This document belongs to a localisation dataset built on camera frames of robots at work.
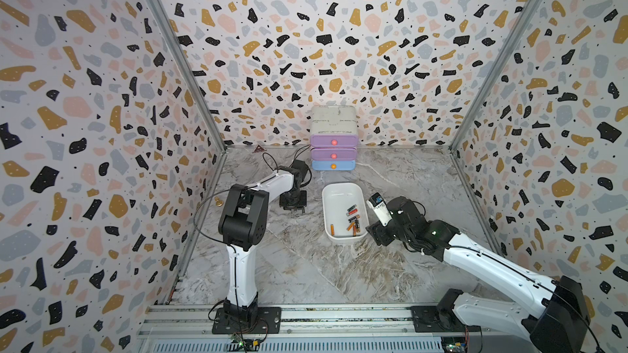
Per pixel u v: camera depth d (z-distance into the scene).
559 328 0.38
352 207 1.00
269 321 0.73
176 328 0.73
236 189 0.58
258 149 1.21
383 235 0.70
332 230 0.94
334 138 0.98
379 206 0.69
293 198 0.86
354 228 0.94
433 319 0.73
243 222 0.55
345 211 0.99
